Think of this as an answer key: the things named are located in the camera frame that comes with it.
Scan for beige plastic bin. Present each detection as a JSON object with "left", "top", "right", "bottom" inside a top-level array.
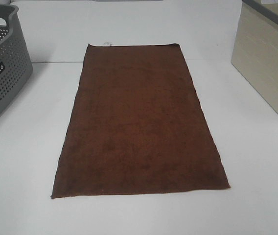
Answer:
[{"left": 231, "top": 0, "right": 278, "bottom": 114}]

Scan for grey perforated plastic basket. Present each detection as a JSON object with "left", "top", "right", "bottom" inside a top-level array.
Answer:
[{"left": 0, "top": 4, "right": 33, "bottom": 115}]

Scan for brown towel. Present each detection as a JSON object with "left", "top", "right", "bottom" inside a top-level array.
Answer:
[{"left": 51, "top": 44, "right": 230, "bottom": 199}]

